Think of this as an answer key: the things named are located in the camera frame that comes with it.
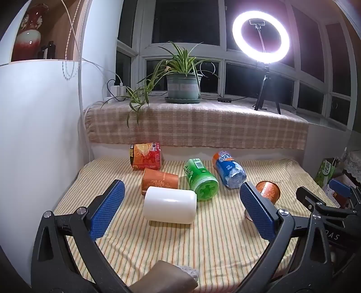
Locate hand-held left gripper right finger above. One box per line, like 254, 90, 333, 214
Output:
234, 181, 335, 293

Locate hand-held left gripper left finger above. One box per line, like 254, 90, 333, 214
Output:
30, 179, 134, 293

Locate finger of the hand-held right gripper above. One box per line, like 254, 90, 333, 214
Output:
296, 186, 361, 218
329, 178, 361, 206

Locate white cup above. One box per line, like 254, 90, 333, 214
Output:
143, 186, 197, 225

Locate orange patterned paper cup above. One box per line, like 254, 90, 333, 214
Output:
244, 180, 282, 223
141, 168, 180, 196

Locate green paper bag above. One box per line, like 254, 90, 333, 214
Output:
314, 158, 339, 188

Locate white lace cloth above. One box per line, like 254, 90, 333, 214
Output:
342, 151, 361, 177

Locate yellow striped cloth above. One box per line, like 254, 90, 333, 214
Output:
52, 157, 337, 286

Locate blue plastic bottle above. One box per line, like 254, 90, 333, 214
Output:
212, 150, 247, 189

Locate red snack packet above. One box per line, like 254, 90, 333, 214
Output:
129, 142, 162, 171

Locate green plastic bottle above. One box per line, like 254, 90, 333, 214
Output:
185, 158, 220, 201

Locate grey knitted cloth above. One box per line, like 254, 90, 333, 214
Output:
175, 265, 200, 281

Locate brown plaid cloth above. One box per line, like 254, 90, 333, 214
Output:
85, 98, 309, 151

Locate black tripod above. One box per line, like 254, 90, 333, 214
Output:
254, 63, 282, 115

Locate green plant saucer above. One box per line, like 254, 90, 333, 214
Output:
164, 96, 202, 104

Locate potted spider plant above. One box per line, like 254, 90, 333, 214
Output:
100, 41, 220, 128

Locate dark bottle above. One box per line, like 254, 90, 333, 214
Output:
42, 41, 56, 60

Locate phone clamp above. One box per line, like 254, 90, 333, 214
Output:
250, 20, 267, 54

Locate red ceramic vase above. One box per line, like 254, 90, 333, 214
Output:
13, 3, 50, 61

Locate white window frame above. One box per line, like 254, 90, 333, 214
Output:
116, 0, 356, 130

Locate white bead chain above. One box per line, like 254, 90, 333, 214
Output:
62, 0, 91, 81

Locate ring light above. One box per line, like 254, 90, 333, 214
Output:
232, 11, 291, 63

